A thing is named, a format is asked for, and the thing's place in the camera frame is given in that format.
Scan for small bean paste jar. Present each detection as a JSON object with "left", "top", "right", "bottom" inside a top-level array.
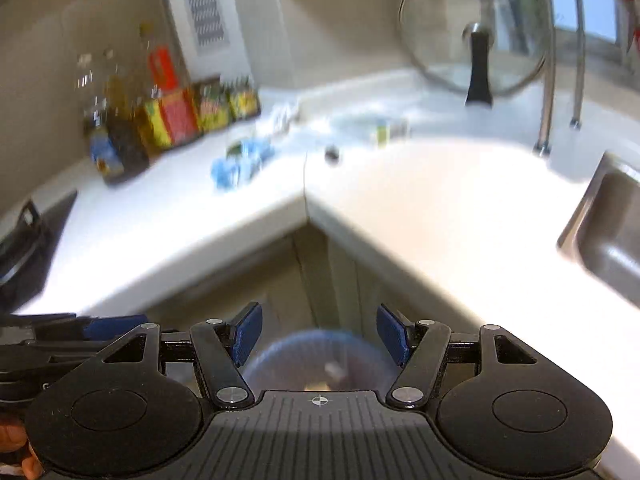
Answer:
[{"left": 227, "top": 77, "right": 262, "bottom": 121}]

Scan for yellow label oil bottle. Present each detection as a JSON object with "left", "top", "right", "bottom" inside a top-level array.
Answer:
[{"left": 132, "top": 22, "right": 203, "bottom": 153}]

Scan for person's left hand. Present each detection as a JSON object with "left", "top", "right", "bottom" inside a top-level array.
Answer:
[{"left": 0, "top": 417, "right": 45, "bottom": 480}]

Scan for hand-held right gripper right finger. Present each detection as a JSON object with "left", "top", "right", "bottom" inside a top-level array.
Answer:
[{"left": 376, "top": 304, "right": 541, "bottom": 408}]

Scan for steel sink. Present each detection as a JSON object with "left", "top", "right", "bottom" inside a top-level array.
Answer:
[{"left": 556, "top": 152, "right": 640, "bottom": 306}]

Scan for large bean paste jar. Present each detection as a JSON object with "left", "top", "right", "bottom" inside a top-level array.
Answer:
[{"left": 197, "top": 80, "right": 233, "bottom": 133}]

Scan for blue face mask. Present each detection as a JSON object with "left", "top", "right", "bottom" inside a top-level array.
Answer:
[{"left": 210, "top": 139, "right": 276, "bottom": 192}]

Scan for blue label oil bottle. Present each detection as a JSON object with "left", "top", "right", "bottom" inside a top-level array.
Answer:
[{"left": 80, "top": 52, "right": 151, "bottom": 186}]

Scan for white plastic wrap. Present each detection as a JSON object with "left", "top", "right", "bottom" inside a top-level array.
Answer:
[{"left": 260, "top": 102, "right": 303, "bottom": 128}]

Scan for red scissors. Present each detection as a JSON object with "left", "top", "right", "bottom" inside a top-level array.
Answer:
[{"left": 617, "top": 0, "right": 640, "bottom": 56}]

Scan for blue-bagged trash bin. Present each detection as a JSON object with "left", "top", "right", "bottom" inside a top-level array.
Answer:
[{"left": 240, "top": 329, "right": 401, "bottom": 393}]

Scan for glass pot lid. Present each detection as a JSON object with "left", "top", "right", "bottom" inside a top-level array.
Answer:
[{"left": 398, "top": 0, "right": 548, "bottom": 108}]

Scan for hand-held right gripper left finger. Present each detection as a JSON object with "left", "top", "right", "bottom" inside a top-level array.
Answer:
[{"left": 97, "top": 302, "right": 263, "bottom": 408}]

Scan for green white carton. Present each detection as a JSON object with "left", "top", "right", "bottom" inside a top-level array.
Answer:
[{"left": 372, "top": 117, "right": 411, "bottom": 148}]

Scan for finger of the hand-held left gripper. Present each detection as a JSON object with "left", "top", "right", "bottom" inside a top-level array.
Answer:
[
  {"left": 0, "top": 339, "right": 118, "bottom": 368},
  {"left": 0, "top": 312, "right": 150, "bottom": 343}
]

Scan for metal rack legs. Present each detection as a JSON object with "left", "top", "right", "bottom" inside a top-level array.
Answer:
[{"left": 532, "top": 0, "right": 640, "bottom": 158}]

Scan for black stove top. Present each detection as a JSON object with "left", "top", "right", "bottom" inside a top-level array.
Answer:
[{"left": 0, "top": 190, "right": 78, "bottom": 313}]

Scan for white wall vent grille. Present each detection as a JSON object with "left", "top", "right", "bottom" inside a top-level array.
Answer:
[{"left": 177, "top": 0, "right": 226, "bottom": 48}]

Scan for beige base cabinet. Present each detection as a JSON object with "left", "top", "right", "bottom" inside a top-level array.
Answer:
[{"left": 85, "top": 220, "right": 481, "bottom": 396}]

